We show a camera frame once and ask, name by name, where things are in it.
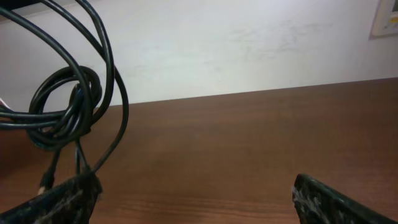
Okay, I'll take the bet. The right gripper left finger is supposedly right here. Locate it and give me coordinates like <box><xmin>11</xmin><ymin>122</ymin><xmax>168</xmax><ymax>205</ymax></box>
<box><xmin>1</xmin><ymin>173</ymin><xmax>103</xmax><ymax>224</ymax></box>

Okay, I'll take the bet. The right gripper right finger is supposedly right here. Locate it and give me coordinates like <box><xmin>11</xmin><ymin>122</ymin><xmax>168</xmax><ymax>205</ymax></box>
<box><xmin>292</xmin><ymin>174</ymin><xmax>397</xmax><ymax>224</ymax></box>

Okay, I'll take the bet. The black usb cable long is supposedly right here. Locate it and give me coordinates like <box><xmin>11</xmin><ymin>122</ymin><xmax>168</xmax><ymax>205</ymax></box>
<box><xmin>1</xmin><ymin>0</ymin><xmax>129</xmax><ymax>172</ymax></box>

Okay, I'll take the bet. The black usb cable short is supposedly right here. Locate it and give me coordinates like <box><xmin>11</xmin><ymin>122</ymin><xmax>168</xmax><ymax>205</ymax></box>
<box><xmin>1</xmin><ymin>67</ymin><xmax>84</xmax><ymax>195</ymax></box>

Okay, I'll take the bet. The white wall control panel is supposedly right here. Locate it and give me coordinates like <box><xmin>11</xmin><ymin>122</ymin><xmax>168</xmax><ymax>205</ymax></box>
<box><xmin>369</xmin><ymin>0</ymin><xmax>397</xmax><ymax>40</ymax></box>

